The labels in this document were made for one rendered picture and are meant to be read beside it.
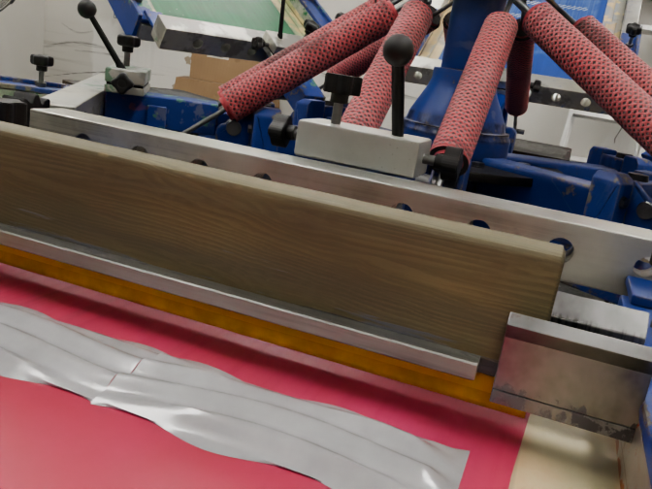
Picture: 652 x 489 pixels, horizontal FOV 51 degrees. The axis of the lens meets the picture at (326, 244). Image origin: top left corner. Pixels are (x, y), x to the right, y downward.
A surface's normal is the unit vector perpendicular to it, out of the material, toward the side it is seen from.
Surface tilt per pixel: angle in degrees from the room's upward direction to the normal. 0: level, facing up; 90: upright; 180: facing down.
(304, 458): 44
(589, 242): 89
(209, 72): 91
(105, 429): 1
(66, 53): 90
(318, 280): 89
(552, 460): 1
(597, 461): 1
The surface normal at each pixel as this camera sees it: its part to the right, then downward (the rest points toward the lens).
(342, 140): -0.34, 0.19
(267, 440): -0.05, -0.70
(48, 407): 0.15, -0.95
